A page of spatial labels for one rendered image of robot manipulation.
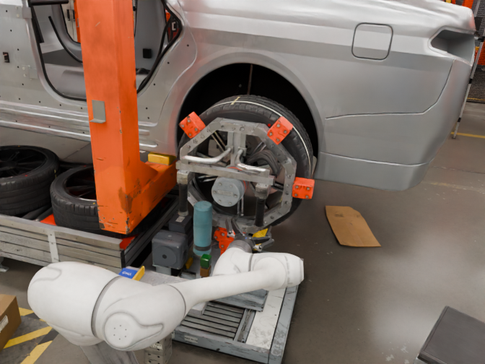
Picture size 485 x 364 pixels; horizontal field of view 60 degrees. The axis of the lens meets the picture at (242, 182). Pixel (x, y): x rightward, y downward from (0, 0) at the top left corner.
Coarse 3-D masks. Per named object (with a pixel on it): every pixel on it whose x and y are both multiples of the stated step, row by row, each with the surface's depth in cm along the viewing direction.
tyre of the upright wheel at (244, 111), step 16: (240, 96) 206; (256, 96) 208; (208, 112) 195; (224, 112) 192; (240, 112) 190; (256, 112) 189; (272, 112) 191; (288, 112) 204; (304, 128) 207; (288, 144) 191; (304, 144) 196; (304, 160) 192; (304, 176) 195; (272, 224) 210
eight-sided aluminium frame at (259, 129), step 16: (208, 128) 188; (224, 128) 186; (240, 128) 184; (256, 128) 182; (192, 144) 194; (272, 144) 184; (288, 160) 185; (288, 176) 188; (192, 192) 207; (288, 192) 191; (288, 208) 194; (224, 224) 207; (240, 224) 205
